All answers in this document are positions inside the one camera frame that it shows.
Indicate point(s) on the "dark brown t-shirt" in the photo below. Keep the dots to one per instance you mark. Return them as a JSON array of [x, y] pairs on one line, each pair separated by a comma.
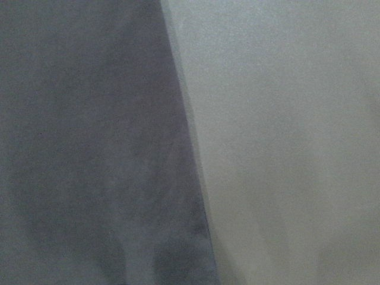
[[98, 178]]

